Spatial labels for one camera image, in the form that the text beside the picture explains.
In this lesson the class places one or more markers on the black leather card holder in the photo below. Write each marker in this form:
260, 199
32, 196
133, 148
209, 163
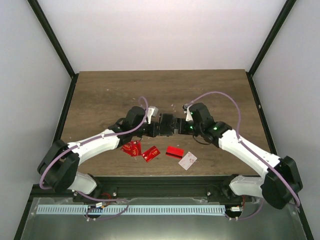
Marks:
167, 124

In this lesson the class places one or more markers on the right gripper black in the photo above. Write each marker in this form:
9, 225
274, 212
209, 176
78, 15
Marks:
180, 123

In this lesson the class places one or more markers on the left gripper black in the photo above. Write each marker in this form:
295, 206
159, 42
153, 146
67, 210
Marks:
154, 132

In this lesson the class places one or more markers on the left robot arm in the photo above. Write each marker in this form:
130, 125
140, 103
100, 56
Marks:
59, 167

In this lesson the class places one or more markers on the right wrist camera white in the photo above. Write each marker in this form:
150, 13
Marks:
185, 108

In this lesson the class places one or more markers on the metal sheet front panel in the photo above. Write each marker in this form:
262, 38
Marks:
258, 221

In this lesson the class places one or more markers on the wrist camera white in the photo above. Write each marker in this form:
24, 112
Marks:
152, 112
185, 108

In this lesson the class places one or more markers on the red magnetic stripe card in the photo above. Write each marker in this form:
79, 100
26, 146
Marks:
174, 152

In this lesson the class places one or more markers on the red VIP card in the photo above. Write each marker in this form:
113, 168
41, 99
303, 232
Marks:
150, 154

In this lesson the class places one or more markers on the red VIP card overlapped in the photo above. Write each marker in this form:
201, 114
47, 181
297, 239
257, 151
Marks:
135, 148

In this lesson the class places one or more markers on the light blue slotted cable duct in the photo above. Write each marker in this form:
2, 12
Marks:
199, 210

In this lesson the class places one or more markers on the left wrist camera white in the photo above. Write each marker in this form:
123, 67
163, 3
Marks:
152, 112

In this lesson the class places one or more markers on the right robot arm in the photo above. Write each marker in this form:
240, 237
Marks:
278, 180

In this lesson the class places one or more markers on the white card red print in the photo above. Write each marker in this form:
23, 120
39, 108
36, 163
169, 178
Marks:
187, 161

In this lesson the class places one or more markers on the black aluminium frame rail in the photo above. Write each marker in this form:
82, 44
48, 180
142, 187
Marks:
210, 188

